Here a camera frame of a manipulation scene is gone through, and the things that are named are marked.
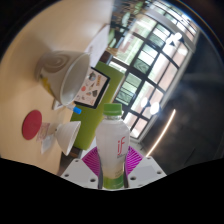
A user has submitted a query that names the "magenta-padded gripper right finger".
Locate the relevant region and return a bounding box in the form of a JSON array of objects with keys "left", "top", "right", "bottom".
[{"left": 124, "top": 145, "right": 167, "bottom": 190}]

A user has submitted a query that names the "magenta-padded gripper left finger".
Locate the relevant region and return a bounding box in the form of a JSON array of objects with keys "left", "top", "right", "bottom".
[{"left": 60, "top": 146, "right": 101, "bottom": 190}]

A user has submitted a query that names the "green-capped clear drink bottle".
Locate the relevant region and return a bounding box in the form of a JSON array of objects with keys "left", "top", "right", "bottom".
[{"left": 94, "top": 102, "right": 131, "bottom": 191}]

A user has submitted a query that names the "white ceramic bowl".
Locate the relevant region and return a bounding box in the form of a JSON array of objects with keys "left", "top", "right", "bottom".
[{"left": 54, "top": 120, "right": 82, "bottom": 157}]

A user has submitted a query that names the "long linear ceiling light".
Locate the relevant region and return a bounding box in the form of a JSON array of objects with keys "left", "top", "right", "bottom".
[{"left": 145, "top": 107, "right": 177, "bottom": 158}]

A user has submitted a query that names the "green upholstered bench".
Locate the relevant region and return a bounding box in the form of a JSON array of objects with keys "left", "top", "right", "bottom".
[{"left": 71, "top": 60, "right": 126, "bottom": 151}]

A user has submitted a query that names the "small blue-capped white bottle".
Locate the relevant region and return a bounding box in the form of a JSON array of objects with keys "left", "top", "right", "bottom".
[{"left": 66, "top": 104, "right": 83, "bottom": 115}]

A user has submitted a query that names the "group of pendant lamps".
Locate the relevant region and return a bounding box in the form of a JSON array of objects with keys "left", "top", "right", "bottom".
[{"left": 139, "top": 31, "right": 185, "bottom": 117}]

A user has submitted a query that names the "flat round red coaster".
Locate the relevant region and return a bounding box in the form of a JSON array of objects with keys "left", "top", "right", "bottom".
[{"left": 21, "top": 109, "right": 44, "bottom": 141}]

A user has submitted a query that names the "black laptop with stickers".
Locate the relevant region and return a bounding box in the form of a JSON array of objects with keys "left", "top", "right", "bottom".
[{"left": 73, "top": 66, "right": 111, "bottom": 110}]

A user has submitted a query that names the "beige paper cup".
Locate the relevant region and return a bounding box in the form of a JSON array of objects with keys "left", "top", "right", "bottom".
[{"left": 34, "top": 50, "right": 93, "bottom": 107}]

